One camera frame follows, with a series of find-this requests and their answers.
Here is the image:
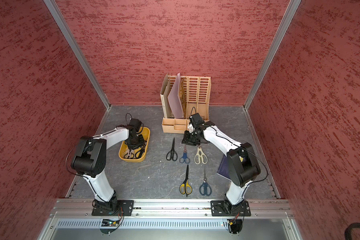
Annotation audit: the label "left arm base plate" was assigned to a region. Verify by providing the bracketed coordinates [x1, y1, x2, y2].
[92, 200, 135, 217]

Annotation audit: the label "beige plastic file organizer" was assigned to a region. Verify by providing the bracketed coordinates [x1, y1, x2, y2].
[160, 74, 212, 134]

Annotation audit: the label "yellow black handled scissors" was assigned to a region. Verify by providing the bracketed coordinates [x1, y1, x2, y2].
[179, 166, 193, 197]

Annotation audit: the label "aluminium right corner post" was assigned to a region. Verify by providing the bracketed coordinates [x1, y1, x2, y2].
[244, 0, 301, 111]

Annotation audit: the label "lilac folder in organizer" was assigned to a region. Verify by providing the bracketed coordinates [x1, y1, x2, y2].
[168, 73, 184, 119]

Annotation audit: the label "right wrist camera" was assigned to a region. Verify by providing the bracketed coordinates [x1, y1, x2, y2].
[189, 113, 205, 132]

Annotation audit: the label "pink handled scissors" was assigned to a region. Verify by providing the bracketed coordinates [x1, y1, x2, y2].
[123, 149, 135, 159]

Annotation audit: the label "yellow plastic storage tray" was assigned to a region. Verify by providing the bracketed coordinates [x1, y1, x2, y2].
[119, 127, 151, 163]

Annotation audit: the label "blue handled small scissors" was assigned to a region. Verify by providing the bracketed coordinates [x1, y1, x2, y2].
[179, 145, 190, 164]

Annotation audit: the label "cream handled kitchen scissors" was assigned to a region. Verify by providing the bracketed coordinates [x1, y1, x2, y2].
[194, 145, 208, 165]

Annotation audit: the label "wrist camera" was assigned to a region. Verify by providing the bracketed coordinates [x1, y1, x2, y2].
[128, 118, 144, 134]
[189, 113, 205, 132]

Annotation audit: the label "black cable bottom right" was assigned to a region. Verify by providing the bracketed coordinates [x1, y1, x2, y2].
[344, 222, 360, 240]

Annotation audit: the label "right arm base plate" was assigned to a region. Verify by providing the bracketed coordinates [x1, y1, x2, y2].
[211, 200, 251, 217]

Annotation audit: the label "dark blue book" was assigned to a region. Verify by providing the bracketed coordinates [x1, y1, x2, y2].
[217, 155, 230, 180]

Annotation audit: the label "aluminium corner post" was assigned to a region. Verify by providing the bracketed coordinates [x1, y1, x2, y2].
[44, 0, 112, 111]
[244, 0, 301, 111]

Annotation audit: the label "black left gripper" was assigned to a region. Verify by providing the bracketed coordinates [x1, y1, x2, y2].
[126, 134, 145, 150]

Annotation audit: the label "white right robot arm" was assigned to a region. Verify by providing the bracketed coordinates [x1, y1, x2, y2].
[182, 122, 261, 206]

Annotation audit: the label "aluminium left corner post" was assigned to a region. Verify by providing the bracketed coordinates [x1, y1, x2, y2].
[44, 0, 112, 111]

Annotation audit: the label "dark blue handled scissors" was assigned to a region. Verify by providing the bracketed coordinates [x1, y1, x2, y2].
[199, 168, 212, 196]

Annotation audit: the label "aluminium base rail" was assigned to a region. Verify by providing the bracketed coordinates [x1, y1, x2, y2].
[38, 199, 302, 240]

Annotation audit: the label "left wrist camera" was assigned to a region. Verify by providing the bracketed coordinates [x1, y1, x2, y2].
[128, 118, 144, 134]

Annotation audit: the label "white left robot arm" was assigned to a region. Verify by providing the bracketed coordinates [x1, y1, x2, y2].
[71, 125, 145, 211]

